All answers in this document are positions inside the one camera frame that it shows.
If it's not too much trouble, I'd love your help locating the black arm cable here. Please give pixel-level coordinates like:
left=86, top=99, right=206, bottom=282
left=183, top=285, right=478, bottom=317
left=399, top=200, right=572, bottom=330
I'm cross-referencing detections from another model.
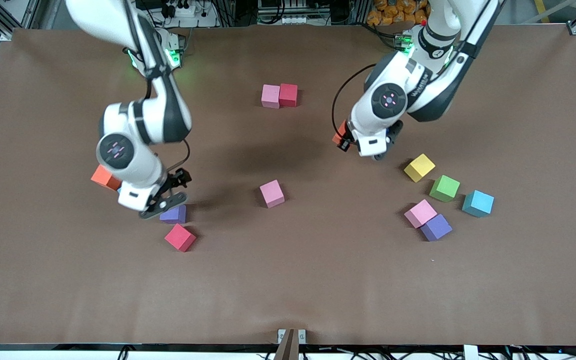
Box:
left=331, top=63, right=378, bottom=136
left=165, top=139, right=192, bottom=175

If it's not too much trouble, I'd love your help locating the green foam cube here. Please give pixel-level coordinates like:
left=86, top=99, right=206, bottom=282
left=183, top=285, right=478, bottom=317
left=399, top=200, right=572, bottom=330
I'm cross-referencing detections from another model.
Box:
left=428, top=174, right=461, bottom=203

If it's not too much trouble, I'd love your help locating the yellow foam cube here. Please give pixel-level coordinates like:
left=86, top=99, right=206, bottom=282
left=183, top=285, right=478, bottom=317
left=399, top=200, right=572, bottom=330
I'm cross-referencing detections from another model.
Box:
left=403, top=153, right=437, bottom=183

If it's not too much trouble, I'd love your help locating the brown wooden stick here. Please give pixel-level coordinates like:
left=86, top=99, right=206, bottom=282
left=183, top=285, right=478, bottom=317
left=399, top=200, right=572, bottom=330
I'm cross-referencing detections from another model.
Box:
left=274, top=328, right=300, bottom=360

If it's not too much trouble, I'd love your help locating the pink foam cube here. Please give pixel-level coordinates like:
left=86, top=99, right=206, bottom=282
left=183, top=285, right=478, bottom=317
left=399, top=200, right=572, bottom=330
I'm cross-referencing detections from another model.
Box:
left=259, top=179, right=286, bottom=209
left=261, top=84, right=281, bottom=109
left=403, top=199, right=439, bottom=229

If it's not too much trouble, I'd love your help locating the small metal bracket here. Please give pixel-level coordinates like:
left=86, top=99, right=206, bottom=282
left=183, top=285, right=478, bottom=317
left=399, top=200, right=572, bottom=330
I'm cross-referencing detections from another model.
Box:
left=277, top=328, right=307, bottom=345

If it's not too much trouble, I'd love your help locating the orange foam cube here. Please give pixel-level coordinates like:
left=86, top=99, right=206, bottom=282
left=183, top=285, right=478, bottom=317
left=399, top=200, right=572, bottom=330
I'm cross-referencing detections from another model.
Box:
left=331, top=120, right=351, bottom=147
left=90, top=164, right=122, bottom=192

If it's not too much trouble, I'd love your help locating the black cable bundle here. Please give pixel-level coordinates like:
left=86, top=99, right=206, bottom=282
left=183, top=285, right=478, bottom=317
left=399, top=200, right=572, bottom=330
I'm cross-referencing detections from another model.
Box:
left=505, top=336, right=576, bottom=360

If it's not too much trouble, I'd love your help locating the slim white power strip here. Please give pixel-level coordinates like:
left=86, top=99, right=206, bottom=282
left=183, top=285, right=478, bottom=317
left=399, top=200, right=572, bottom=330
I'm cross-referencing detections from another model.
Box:
left=267, top=14, right=309, bottom=26

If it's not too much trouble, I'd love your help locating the white power strip with plugs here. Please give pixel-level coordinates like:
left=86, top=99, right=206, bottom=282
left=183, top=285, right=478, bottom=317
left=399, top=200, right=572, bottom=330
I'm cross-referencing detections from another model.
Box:
left=160, top=0, right=219, bottom=28

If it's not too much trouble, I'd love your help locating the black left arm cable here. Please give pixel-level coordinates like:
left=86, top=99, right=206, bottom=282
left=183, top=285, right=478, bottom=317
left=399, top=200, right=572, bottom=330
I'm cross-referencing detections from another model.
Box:
left=331, top=63, right=378, bottom=136

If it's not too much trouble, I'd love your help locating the bag of orange items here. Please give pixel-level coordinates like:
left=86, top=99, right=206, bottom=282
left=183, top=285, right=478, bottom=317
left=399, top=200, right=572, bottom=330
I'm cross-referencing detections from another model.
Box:
left=366, top=0, right=431, bottom=27

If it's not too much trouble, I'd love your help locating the brown paper table cover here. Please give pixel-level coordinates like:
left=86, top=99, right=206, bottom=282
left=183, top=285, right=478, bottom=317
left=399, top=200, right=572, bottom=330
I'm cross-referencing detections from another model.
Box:
left=0, top=26, right=576, bottom=347

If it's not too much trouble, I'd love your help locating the red foam cube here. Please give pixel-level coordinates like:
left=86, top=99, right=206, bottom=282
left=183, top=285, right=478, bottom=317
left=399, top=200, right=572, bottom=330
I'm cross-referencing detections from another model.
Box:
left=279, top=83, right=299, bottom=108
left=164, top=223, right=198, bottom=253

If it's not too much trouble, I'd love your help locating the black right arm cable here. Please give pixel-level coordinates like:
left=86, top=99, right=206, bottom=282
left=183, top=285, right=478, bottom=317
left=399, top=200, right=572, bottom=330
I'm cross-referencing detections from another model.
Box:
left=165, top=139, right=192, bottom=175

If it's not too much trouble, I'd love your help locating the purple foam cube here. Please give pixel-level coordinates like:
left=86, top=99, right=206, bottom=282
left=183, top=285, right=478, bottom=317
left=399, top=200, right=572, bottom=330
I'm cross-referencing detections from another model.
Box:
left=159, top=204, right=188, bottom=224
left=420, top=213, right=453, bottom=242

